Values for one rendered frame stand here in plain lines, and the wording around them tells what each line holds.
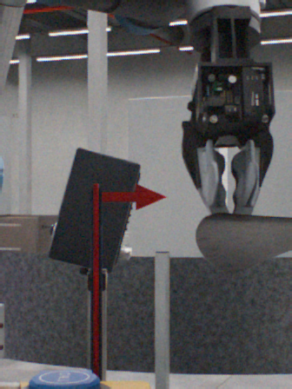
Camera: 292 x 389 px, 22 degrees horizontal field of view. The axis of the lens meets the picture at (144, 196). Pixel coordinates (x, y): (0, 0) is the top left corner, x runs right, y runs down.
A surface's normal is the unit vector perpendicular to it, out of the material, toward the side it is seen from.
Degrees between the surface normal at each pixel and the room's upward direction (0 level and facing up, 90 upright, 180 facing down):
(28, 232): 90
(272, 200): 90
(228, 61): 73
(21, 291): 90
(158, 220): 90
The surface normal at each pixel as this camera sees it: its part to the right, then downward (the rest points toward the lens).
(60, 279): -0.41, 0.01
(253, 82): 0.04, -0.29
